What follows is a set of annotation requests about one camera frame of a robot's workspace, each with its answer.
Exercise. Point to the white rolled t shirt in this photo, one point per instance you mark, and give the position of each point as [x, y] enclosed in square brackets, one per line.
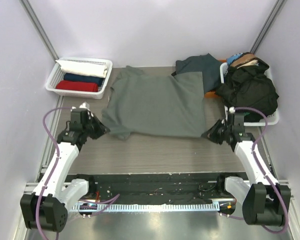
[83, 68]

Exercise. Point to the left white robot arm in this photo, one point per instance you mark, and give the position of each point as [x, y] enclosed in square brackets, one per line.
[46, 208]

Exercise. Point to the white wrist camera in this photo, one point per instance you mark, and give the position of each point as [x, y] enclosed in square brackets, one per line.
[229, 111]
[83, 108]

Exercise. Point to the navy rolled t shirt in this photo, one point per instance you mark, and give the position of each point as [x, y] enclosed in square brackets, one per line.
[82, 78]

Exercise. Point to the slotted white cable duct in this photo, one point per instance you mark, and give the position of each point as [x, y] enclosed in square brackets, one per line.
[137, 208]

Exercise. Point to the grey t shirt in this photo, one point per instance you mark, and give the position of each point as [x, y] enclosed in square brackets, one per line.
[157, 105]

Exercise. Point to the dark teal t shirt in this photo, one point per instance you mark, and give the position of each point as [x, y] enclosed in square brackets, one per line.
[206, 64]

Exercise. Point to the red rolled t shirt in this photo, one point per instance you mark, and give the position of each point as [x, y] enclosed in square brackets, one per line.
[77, 86]

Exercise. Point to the aluminium frame post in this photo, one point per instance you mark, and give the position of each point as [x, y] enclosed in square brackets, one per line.
[39, 28]
[270, 20]

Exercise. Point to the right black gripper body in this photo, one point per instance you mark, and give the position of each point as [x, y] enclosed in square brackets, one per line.
[217, 131]

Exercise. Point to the blue and tan clothes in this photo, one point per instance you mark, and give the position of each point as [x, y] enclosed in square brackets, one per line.
[240, 59]

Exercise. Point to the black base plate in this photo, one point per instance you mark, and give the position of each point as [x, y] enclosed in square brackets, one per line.
[161, 188]

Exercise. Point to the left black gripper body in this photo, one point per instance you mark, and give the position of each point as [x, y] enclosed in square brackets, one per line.
[84, 128]

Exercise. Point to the left aluminium frame post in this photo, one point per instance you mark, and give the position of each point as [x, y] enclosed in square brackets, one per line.
[39, 28]

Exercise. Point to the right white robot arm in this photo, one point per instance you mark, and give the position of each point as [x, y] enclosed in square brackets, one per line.
[265, 202]

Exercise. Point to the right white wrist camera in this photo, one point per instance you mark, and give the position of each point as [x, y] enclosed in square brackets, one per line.
[229, 111]

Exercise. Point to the right aluminium frame post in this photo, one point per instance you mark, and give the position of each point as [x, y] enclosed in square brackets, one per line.
[270, 20]

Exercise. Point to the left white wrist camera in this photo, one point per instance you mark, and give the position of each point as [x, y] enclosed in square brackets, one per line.
[83, 108]

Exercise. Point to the black clothes pile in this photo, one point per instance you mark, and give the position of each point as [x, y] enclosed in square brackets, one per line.
[248, 86]

